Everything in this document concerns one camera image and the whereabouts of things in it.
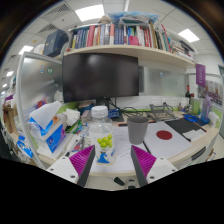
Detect large white paper sheet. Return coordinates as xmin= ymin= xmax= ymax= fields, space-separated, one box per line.
xmin=143 ymin=120 xmax=193 ymax=160

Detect ceiling lights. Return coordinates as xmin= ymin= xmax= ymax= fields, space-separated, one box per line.
xmin=1 ymin=3 xmax=201 ymax=89

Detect black desk mat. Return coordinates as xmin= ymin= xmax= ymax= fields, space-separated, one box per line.
xmin=164 ymin=118 xmax=208 ymax=143

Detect clear plastic water bottle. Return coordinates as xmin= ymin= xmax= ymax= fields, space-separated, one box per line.
xmin=88 ymin=105 xmax=116 ymax=167

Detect small blue box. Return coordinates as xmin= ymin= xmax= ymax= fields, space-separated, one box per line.
xmin=108 ymin=108 xmax=122 ymax=120

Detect purple hanging sign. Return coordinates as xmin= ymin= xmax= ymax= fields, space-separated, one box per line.
xmin=195 ymin=63 xmax=207 ymax=88

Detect flat round red coaster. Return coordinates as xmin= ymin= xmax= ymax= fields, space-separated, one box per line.
xmin=156 ymin=129 xmax=173 ymax=141

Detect coiled blue cable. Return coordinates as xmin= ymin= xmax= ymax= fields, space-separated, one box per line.
xmin=182 ymin=113 xmax=200 ymax=124

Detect black cable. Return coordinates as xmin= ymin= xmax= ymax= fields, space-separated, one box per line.
xmin=116 ymin=105 xmax=148 ymax=117

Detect black computer monitor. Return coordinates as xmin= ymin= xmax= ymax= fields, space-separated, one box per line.
xmin=61 ymin=52 xmax=140 ymax=109

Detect wooden shelf with books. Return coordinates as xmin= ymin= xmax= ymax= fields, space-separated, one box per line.
xmin=64 ymin=11 xmax=198 ymax=70

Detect translucent purple drink bottle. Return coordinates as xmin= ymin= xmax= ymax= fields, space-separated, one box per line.
xmin=200 ymin=94 xmax=213 ymax=124

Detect blue and white tissue box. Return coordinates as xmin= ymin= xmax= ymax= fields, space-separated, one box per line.
xmin=28 ymin=100 xmax=68 ymax=154

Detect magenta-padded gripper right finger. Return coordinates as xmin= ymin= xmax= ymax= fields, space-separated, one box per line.
xmin=130 ymin=145 xmax=179 ymax=188

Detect grey metal laptop stand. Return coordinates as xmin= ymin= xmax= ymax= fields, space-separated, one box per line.
xmin=146 ymin=103 xmax=180 ymax=122

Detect grey cup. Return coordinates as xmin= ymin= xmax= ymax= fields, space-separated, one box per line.
xmin=126 ymin=115 xmax=150 ymax=146

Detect dark wine bottle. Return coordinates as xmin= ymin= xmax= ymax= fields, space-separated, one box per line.
xmin=185 ymin=84 xmax=193 ymax=106

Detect small white paper sheet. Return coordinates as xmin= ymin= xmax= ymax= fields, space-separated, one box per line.
xmin=182 ymin=128 xmax=204 ymax=142

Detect white tissue pack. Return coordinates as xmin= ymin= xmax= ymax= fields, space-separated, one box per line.
xmin=63 ymin=108 xmax=81 ymax=127

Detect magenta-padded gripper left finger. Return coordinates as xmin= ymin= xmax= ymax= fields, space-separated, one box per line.
xmin=45 ymin=145 xmax=97 ymax=188

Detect dark blue box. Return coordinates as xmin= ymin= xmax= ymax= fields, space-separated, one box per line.
xmin=42 ymin=29 xmax=70 ymax=58

